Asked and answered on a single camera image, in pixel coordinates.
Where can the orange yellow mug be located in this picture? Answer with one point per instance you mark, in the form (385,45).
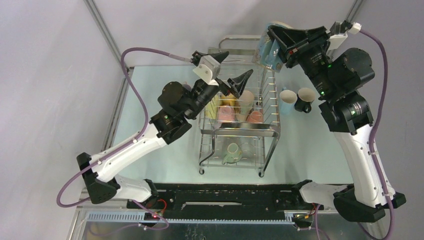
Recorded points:
(229,100)

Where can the black mug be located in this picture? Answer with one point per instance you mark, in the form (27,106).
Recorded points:
(305,98)

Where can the metal wire dish rack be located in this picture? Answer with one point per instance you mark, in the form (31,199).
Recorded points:
(257,141)

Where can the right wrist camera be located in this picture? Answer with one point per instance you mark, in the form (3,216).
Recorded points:
(339,33)

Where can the cream seahorse pattern mug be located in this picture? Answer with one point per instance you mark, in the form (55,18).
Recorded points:
(244,105)

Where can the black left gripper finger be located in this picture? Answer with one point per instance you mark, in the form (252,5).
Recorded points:
(219,57)
(238,84)

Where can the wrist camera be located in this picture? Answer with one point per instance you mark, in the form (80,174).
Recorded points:
(339,33)
(208,70)

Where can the salmon dotted mug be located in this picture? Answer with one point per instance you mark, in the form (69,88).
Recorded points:
(255,117)

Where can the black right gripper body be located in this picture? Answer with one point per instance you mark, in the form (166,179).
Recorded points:
(312,59)

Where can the blue butterfly mug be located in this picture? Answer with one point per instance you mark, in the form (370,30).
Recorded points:
(266,52)

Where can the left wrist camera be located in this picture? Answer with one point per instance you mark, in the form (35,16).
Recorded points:
(208,70)

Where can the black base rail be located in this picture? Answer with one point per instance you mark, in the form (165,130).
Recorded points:
(227,202)

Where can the aluminium frame post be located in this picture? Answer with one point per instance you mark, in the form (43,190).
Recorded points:
(104,29)
(354,10)

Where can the green mug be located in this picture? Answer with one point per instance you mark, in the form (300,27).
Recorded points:
(232,154)

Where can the aluminium frame post left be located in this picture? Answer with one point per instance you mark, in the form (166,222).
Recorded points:
(104,29)

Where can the light blue faceted mug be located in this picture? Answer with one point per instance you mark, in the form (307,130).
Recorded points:
(287,100)

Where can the pink faceted mug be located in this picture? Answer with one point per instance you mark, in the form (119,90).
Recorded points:
(226,114)

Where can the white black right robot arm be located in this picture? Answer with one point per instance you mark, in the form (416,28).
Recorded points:
(347,115)

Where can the aluminium frame post right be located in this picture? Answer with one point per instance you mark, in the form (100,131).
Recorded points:
(354,10)

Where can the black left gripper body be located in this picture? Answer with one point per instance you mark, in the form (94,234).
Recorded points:
(201,97)

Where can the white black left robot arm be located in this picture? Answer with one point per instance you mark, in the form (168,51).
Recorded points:
(178,105)

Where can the pale yellow faceted mug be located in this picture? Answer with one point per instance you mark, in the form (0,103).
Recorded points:
(211,109)

